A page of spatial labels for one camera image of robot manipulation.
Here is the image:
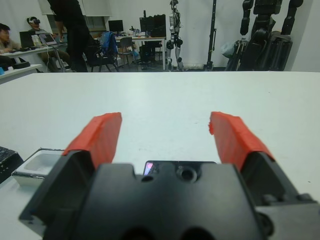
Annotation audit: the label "white humanoid robot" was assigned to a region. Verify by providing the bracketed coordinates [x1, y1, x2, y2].
[165, 0, 185, 72]

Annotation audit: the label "standing person black clothes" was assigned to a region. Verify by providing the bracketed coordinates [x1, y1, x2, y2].
[46, 0, 90, 73]

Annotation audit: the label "person wearing VR headset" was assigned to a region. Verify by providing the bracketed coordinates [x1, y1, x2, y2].
[26, 16, 55, 42]

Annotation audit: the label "brown wooden chair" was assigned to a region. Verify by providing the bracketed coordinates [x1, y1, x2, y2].
[117, 37, 135, 68]

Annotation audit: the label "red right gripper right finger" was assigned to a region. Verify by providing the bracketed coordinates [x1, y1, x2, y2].
[208, 111, 317, 208]

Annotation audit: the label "black desktop monitor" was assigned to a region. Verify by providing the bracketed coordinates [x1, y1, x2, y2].
[108, 19, 124, 33]

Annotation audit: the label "long white office desk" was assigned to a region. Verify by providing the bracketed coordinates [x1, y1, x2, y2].
[0, 43, 68, 73]

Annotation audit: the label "laptop with pink screen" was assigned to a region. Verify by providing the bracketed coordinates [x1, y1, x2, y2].
[38, 33, 61, 46]

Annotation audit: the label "large black monitor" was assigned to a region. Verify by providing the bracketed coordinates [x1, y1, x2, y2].
[139, 10, 166, 38]

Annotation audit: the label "low white side table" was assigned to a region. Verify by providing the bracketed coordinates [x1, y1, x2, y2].
[0, 64, 43, 85]

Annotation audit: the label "black humanoid robot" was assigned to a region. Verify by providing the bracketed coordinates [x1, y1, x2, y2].
[239, 0, 305, 51]

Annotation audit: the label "black shiny box lid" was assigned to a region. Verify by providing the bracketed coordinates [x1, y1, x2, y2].
[0, 146, 25, 185]

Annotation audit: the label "black computer tower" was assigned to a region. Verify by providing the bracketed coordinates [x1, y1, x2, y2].
[139, 44, 151, 63]

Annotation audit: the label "black office chair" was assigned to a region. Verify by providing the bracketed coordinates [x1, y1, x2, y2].
[86, 44, 120, 73]

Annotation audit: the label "grey plastic bag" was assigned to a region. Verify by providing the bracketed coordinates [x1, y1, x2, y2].
[221, 41, 237, 59]

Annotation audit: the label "white desk with monitors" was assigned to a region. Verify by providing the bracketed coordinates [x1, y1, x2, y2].
[113, 36, 167, 71]

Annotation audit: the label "small black monitor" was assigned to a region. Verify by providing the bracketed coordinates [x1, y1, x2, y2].
[19, 31, 36, 50]

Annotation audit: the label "black pole stand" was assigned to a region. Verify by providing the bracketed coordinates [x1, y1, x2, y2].
[203, 0, 219, 72]

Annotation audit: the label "blue jacket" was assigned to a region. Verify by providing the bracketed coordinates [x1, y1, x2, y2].
[100, 31, 118, 55]

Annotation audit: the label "black equipment case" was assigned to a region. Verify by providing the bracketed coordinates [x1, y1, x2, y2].
[224, 31, 294, 72]

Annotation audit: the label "seated person black hair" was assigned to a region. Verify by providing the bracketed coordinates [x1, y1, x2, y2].
[0, 22, 23, 55]

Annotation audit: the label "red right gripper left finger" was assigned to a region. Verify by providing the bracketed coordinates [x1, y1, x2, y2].
[19, 111, 123, 235]

